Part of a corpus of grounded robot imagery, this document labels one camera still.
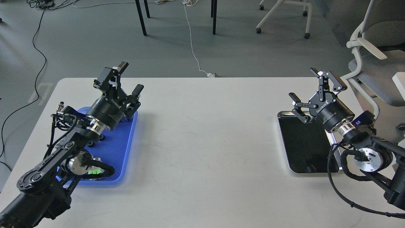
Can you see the green and grey push button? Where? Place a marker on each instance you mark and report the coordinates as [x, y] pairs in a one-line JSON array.
[[96, 171]]

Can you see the silver metal tray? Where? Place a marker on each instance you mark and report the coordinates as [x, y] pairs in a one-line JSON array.
[[307, 146]]

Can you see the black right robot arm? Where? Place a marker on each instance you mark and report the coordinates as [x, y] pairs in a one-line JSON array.
[[369, 157]]

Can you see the black table leg right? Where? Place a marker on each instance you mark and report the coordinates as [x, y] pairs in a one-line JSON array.
[[214, 15]]

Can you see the white office chair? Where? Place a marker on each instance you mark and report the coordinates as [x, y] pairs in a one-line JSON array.
[[378, 47]]

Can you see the black table leg left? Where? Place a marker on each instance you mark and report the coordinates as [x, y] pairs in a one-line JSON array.
[[140, 14]]

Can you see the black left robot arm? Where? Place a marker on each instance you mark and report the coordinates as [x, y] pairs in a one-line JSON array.
[[45, 191]]

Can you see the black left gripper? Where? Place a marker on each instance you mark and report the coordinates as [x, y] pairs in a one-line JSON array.
[[114, 104]]

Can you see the blue plastic tray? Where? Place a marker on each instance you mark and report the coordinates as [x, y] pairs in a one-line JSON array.
[[114, 151]]

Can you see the white chair base with casters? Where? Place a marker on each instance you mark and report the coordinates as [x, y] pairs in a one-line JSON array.
[[273, 17]]

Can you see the black table leg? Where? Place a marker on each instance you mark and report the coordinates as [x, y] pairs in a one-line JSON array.
[[140, 14], [214, 15]]

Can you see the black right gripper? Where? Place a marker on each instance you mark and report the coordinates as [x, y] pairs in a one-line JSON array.
[[329, 110]]

